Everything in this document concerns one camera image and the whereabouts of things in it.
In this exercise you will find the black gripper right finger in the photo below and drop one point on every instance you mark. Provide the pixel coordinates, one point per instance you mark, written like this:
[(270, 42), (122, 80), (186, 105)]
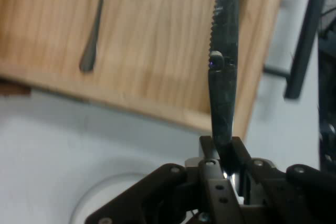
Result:
[(288, 197)]

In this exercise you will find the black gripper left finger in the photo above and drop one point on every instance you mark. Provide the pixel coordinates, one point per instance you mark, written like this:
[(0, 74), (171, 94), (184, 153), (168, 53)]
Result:
[(157, 197)]

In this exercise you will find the serrated steel table knife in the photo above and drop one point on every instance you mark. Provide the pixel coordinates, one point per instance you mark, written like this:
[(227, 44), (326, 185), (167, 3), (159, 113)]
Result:
[(223, 103)]

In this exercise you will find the black equipment clutter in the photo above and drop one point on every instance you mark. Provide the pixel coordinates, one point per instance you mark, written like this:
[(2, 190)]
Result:
[(328, 103)]

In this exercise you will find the wooden cutlery tray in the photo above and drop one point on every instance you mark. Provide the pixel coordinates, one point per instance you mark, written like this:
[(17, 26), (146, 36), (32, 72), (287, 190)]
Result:
[(157, 51)]

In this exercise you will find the black metal frame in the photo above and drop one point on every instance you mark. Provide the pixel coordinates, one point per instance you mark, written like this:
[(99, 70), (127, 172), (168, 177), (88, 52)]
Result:
[(302, 51)]

